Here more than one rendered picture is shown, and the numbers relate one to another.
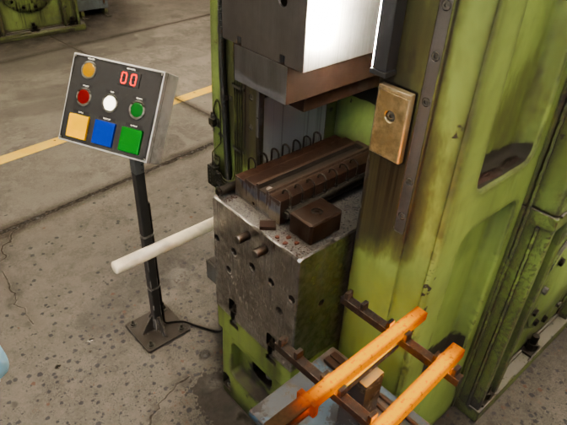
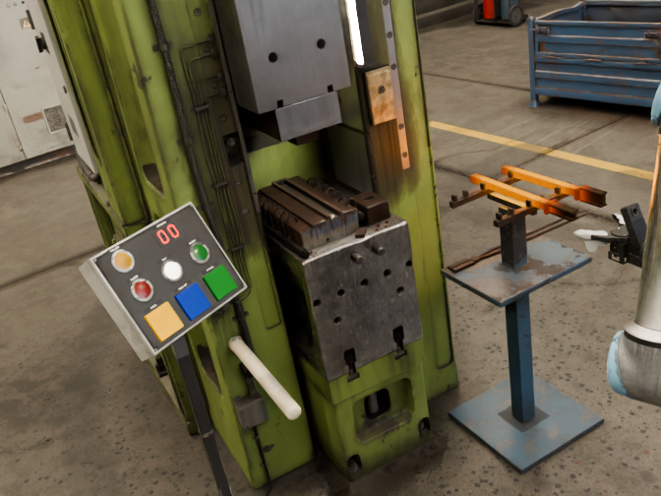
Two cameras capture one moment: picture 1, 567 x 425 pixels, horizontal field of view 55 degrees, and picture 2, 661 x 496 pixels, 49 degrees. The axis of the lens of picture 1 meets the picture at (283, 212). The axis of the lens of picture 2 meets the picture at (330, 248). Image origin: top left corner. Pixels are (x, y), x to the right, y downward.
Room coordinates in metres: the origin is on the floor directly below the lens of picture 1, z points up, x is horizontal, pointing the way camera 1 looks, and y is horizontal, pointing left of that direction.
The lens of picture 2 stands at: (0.60, 1.98, 1.89)
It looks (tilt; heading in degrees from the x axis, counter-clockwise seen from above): 26 degrees down; 290
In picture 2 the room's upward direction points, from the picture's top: 11 degrees counter-clockwise
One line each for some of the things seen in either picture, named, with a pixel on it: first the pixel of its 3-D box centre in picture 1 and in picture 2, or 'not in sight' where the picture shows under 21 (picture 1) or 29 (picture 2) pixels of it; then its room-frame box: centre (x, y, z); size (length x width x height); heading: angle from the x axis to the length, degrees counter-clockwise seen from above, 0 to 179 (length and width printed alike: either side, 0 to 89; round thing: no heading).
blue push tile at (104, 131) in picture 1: (104, 133); (192, 301); (1.50, 0.57, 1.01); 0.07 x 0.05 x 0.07; 69
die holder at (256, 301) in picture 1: (318, 248); (327, 272); (1.38, -0.12, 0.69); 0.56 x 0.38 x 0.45; 134
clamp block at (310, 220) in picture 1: (315, 221); (369, 207); (1.18, -0.09, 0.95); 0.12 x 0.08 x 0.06; 134
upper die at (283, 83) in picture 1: (320, 56); (278, 104); (1.42, -0.07, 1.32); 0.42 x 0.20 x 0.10; 134
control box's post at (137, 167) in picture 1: (145, 230); (204, 425); (1.62, 0.52, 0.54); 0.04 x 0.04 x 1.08; 44
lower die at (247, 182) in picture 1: (310, 172); (300, 210); (1.42, -0.07, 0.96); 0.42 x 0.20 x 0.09; 134
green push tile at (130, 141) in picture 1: (131, 140); (218, 282); (1.47, 0.48, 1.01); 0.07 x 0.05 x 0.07; 69
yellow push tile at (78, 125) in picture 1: (78, 126); (163, 322); (1.54, 0.66, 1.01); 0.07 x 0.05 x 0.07; 69
